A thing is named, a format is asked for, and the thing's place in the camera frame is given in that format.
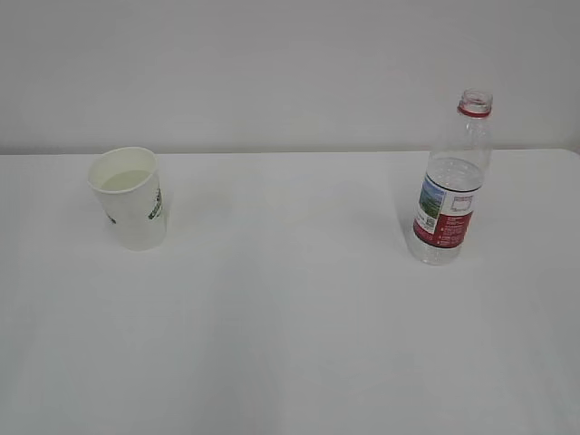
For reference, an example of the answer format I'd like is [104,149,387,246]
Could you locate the white paper cup green logo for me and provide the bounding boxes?
[88,147,167,251]

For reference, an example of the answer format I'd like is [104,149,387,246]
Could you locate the clear plastic water bottle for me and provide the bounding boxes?
[408,89,493,266]

